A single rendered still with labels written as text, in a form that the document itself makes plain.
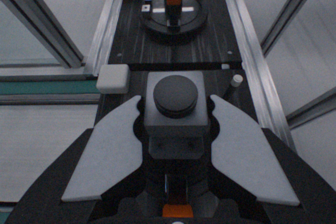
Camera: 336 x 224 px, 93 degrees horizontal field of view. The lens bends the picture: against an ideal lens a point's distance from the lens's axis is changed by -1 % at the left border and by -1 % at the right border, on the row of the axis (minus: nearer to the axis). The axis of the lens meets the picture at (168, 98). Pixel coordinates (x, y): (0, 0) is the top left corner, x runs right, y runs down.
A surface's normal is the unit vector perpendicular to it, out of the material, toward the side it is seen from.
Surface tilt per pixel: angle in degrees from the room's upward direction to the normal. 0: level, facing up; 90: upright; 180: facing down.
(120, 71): 0
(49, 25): 90
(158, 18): 0
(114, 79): 0
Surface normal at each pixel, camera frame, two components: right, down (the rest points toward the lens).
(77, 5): -0.04, -0.47
